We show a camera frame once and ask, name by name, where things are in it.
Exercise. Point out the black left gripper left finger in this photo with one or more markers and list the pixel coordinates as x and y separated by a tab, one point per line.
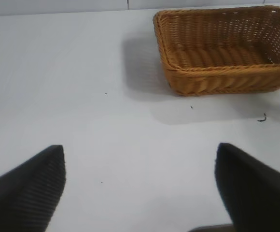
26	193

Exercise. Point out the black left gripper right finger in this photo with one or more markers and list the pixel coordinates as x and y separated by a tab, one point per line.
256	188

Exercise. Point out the brown woven wicker basket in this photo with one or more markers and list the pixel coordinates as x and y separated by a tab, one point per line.
217	79

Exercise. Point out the small black curved scrap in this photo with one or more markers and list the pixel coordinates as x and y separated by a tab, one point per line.
263	119

